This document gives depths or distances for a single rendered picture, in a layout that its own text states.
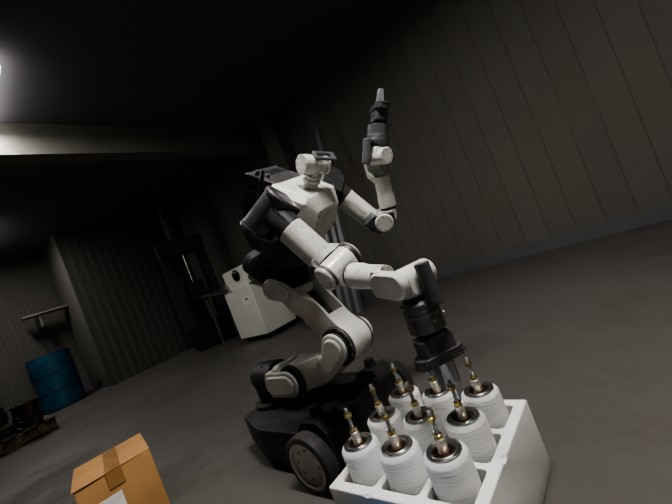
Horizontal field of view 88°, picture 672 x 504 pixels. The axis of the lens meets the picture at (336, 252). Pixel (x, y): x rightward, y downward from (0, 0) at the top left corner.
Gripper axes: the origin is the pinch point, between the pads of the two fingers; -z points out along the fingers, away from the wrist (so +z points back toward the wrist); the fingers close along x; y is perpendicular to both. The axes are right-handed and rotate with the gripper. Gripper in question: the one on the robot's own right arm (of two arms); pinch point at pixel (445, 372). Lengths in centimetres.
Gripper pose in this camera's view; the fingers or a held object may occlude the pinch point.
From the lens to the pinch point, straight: 89.3
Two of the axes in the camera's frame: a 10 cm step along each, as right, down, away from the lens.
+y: 2.6, -1.1, -9.6
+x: -9.0, 3.5, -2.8
